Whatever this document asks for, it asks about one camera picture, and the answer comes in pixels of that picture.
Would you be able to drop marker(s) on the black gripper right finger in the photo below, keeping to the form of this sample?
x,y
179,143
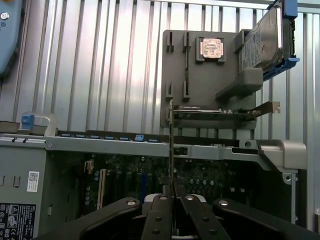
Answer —
x,y
215,220

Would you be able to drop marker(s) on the blue teach pendant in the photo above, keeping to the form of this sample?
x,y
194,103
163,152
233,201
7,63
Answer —
x,y
7,35

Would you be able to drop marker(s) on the grey open PC case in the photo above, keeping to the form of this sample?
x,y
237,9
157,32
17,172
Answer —
x,y
155,155

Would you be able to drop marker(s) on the graphics card with metal bracket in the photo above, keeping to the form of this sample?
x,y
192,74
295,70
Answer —
x,y
225,113

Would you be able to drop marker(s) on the beige expansion slot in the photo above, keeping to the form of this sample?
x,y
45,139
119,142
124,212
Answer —
x,y
102,188

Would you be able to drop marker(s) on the grey power supply unit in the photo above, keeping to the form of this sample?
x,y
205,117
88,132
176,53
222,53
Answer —
x,y
20,185

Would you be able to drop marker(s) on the CPU chip with metal lid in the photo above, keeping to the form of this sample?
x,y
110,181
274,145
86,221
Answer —
x,y
211,48

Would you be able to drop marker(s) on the grey parts rack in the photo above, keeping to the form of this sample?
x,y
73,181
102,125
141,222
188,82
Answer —
x,y
207,82

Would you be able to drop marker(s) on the blue expansion slot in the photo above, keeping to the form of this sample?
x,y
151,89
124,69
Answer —
x,y
143,183

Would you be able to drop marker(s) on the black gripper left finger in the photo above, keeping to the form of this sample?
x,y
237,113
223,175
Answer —
x,y
120,220

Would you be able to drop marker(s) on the RAM stick in rack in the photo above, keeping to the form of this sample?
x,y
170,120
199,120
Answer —
x,y
186,60

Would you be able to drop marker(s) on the blue case latch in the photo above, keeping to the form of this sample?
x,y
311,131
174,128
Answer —
x,y
26,120

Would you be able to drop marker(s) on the hard disk in blue carrier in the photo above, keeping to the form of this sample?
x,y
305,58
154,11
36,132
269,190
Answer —
x,y
268,42

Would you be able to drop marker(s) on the green motherboard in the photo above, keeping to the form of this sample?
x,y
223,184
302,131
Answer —
x,y
200,175

